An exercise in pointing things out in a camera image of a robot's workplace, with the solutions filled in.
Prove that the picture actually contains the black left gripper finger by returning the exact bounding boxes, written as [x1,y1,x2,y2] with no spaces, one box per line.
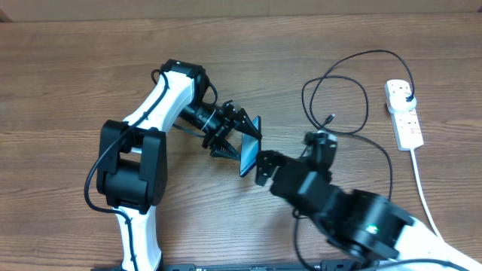
[233,108,262,140]
[210,140,241,161]

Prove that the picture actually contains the blue screen smartphone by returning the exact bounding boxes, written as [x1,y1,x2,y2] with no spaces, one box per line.
[239,134,261,178]

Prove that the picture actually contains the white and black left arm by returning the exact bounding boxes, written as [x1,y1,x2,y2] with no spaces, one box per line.
[88,59,262,270]

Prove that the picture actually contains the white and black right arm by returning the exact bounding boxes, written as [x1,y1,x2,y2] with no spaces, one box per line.
[256,132,481,270]

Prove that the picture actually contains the white charger plug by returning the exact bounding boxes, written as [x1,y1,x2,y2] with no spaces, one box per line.
[386,93,417,114]

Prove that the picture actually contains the white power strip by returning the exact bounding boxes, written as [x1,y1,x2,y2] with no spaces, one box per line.
[384,78,425,152]

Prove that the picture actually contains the black charger cable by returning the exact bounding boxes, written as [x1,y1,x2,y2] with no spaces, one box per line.
[294,49,416,202]

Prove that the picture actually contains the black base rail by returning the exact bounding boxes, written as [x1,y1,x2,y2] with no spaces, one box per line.
[90,258,362,271]

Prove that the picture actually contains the white power strip cord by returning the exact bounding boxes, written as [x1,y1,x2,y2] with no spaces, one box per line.
[409,148,445,240]

